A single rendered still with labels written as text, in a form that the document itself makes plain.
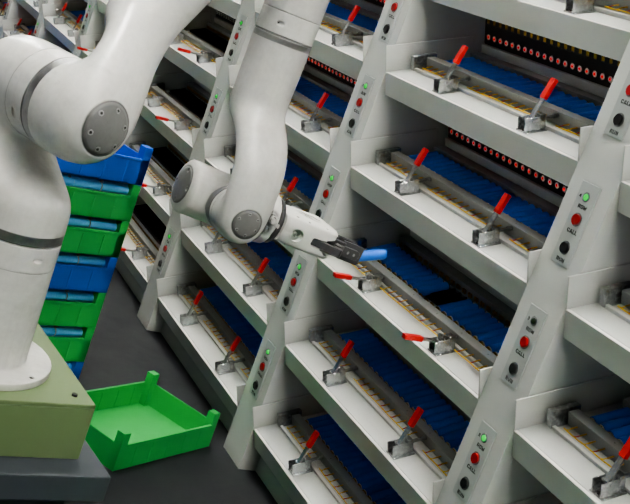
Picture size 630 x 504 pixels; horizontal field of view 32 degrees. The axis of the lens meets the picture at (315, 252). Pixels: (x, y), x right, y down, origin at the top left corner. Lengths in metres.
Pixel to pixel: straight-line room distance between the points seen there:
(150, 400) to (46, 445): 0.98
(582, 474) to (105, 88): 0.80
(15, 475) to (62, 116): 0.46
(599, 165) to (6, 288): 0.82
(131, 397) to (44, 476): 0.97
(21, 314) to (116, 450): 0.72
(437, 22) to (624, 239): 0.73
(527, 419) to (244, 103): 0.62
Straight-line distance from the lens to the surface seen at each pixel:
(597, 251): 1.57
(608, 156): 1.58
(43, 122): 1.35
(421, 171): 2.04
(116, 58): 1.36
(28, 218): 1.41
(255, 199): 1.59
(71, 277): 2.26
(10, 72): 1.41
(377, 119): 2.13
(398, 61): 2.12
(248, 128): 1.61
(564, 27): 1.75
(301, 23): 1.62
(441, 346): 1.80
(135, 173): 2.24
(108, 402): 2.38
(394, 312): 1.94
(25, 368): 1.52
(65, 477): 1.48
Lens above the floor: 0.96
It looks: 13 degrees down
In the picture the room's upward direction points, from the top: 20 degrees clockwise
